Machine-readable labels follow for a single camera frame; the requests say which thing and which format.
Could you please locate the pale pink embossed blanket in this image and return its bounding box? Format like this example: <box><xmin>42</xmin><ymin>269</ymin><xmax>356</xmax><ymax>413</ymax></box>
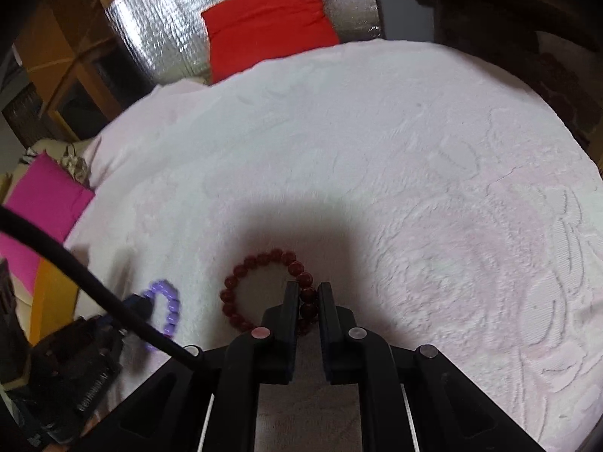
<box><xmin>63</xmin><ymin>40</ymin><xmax>599</xmax><ymax>452</ymax></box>

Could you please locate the wooden cabinet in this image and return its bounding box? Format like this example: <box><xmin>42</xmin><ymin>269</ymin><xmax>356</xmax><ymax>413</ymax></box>
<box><xmin>2</xmin><ymin>0</ymin><xmax>157</xmax><ymax>143</ymax></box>

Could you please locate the dark red bead bracelet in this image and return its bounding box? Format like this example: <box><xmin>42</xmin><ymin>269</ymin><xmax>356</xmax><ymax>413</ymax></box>
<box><xmin>219</xmin><ymin>249</ymin><xmax>319</xmax><ymax>338</ymax></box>

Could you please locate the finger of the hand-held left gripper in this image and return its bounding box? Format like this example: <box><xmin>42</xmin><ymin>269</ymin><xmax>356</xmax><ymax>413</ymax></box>
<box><xmin>121</xmin><ymin>293</ymin><xmax>153</xmax><ymax>328</ymax></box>

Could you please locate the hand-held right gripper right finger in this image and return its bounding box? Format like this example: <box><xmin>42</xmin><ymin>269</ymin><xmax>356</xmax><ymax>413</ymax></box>
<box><xmin>317</xmin><ymin>282</ymin><xmax>547</xmax><ymax>452</ymax></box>

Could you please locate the orange box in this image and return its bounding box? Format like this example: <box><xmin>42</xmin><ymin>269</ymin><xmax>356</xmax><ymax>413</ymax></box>
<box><xmin>27</xmin><ymin>259</ymin><xmax>79</xmax><ymax>346</ymax></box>

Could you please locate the red cloth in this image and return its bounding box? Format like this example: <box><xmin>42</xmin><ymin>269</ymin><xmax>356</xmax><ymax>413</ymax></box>
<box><xmin>200</xmin><ymin>0</ymin><xmax>341</xmax><ymax>85</ymax></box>

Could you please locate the silver foil mat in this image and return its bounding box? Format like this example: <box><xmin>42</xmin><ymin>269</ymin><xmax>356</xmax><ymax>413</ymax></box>
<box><xmin>104</xmin><ymin>0</ymin><xmax>382</xmax><ymax>87</ymax></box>

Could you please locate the magenta cloth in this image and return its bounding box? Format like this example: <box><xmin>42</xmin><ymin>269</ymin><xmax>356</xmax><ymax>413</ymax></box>
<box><xmin>0</xmin><ymin>151</ymin><xmax>96</xmax><ymax>293</ymax></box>

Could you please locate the purple bead bracelet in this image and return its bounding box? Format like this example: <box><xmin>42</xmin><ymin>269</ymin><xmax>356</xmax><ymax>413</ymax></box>
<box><xmin>141</xmin><ymin>281</ymin><xmax>181</xmax><ymax>353</ymax></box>

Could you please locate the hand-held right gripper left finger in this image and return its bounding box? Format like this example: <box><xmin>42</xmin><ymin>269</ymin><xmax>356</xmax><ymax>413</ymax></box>
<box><xmin>80</xmin><ymin>281</ymin><xmax>302</xmax><ymax>452</ymax></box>

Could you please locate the beige patterned cloth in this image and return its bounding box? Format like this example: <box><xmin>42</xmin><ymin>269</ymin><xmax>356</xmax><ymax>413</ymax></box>
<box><xmin>18</xmin><ymin>138</ymin><xmax>103</xmax><ymax>185</ymax></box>

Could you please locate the dark wooden shelf unit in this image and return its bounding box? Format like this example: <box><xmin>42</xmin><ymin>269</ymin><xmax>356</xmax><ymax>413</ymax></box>
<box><xmin>367</xmin><ymin>0</ymin><xmax>603</xmax><ymax>152</ymax></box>

